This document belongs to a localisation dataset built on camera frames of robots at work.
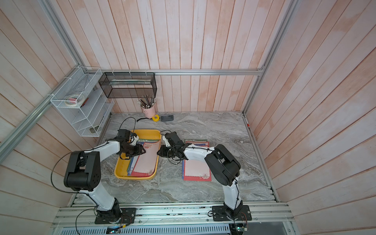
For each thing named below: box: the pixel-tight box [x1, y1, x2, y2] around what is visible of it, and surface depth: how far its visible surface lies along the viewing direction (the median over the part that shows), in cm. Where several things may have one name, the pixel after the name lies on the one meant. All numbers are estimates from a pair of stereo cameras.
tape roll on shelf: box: [64, 93, 85, 107], surface depth 75 cm
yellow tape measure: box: [151, 114, 161, 122], surface depth 117 cm
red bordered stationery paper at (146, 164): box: [130, 140, 161, 178], surface depth 95 cm
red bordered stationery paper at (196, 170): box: [183, 159, 212, 182], surface depth 89 cm
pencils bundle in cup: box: [136, 94, 157, 109], surface depth 113 cm
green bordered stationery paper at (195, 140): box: [184, 139, 208, 144], surface depth 106 cm
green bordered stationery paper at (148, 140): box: [137, 139, 161, 142], surface depth 103 cm
